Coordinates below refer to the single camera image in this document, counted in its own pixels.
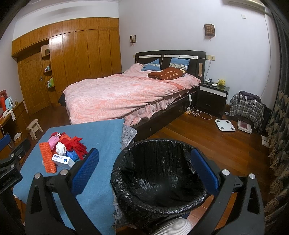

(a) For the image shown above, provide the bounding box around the narrow orange foam net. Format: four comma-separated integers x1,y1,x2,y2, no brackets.
39,142,57,173

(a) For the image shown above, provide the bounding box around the white blue tissue box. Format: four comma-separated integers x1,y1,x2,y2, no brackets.
51,154,75,169

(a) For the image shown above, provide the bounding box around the pink face mask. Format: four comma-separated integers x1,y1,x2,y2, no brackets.
48,135,60,150

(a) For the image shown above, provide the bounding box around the white tissue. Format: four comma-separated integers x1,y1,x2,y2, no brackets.
55,142,67,156

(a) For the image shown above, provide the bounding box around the blue plastic bag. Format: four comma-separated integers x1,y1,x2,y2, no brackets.
66,150,79,162

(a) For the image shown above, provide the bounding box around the red fabric pile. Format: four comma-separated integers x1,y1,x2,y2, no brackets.
51,132,88,160

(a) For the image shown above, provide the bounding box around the black lined trash bin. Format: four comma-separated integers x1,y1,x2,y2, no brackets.
111,139,210,230

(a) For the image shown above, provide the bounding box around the dark patterned curtain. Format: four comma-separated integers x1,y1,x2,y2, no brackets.
264,1,288,234

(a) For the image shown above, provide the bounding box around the wooden side desk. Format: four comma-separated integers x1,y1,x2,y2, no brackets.
1,101,31,159

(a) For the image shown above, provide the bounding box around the light blue kettle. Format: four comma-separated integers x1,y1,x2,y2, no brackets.
5,97,13,110

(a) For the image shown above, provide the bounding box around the red framed scale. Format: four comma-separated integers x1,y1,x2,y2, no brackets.
237,120,252,134

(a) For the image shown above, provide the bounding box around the white bathroom scale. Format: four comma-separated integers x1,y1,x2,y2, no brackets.
215,119,236,132

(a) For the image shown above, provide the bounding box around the plaid cloth pile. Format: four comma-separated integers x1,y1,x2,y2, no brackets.
229,91,264,129

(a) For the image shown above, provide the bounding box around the wooden wardrobe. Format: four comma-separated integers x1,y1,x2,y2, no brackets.
11,17,122,114

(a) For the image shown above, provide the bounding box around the grey quilted cloth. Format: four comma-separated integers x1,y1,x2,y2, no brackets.
121,125,138,150

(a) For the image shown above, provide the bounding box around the black nightstand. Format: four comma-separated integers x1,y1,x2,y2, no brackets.
196,82,230,118

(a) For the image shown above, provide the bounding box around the yellow plush toy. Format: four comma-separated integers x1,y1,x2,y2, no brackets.
217,79,226,89

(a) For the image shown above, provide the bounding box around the bed with pink duvet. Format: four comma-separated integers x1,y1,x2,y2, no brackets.
59,50,206,140

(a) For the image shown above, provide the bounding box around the brown dotted pillow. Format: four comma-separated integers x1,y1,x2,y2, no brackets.
147,67,186,80

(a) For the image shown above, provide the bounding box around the right blue pillow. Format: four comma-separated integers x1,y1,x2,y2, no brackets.
169,58,190,72

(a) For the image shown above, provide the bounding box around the blue pillow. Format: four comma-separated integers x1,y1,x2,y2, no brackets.
169,58,190,72
141,59,161,71

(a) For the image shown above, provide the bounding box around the left blue pillow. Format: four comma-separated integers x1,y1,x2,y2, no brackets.
141,59,161,71

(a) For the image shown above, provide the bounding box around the white charger cable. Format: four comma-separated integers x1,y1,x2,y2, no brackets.
186,91,213,120

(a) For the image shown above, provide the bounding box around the left wall lamp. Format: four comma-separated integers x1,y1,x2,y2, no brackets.
130,35,137,44

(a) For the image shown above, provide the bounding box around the wall lamp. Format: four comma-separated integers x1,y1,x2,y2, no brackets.
130,35,137,44
204,23,215,37

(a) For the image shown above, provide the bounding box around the right wall lamp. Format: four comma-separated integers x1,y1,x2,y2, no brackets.
204,23,215,37

